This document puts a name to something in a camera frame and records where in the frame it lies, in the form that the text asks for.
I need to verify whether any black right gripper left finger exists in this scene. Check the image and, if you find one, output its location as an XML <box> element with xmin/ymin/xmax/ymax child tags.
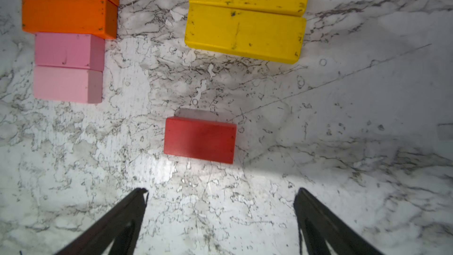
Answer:
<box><xmin>58</xmin><ymin>188</ymin><xmax>147</xmax><ymax>255</ymax></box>

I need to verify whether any orange rectangle block diagonal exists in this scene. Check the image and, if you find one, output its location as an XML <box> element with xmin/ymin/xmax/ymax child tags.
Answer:
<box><xmin>22</xmin><ymin>0</ymin><xmax>117</xmax><ymax>40</ymax></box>

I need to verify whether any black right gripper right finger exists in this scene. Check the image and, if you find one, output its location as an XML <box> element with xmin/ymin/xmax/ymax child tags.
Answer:
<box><xmin>293</xmin><ymin>188</ymin><xmax>381</xmax><ymax>255</ymax></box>

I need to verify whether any red rectangle block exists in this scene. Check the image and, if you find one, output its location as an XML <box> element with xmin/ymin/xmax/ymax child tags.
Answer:
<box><xmin>164</xmin><ymin>116</ymin><xmax>237</xmax><ymax>164</ymax></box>

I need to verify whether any pink rectangle block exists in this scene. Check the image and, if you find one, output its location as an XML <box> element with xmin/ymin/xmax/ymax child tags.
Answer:
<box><xmin>35</xmin><ymin>33</ymin><xmax>105</xmax><ymax>72</ymax></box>
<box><xmin>33</xmin><ymin>66</ymin><xmax>103</xmax><ymax>104</ymax></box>

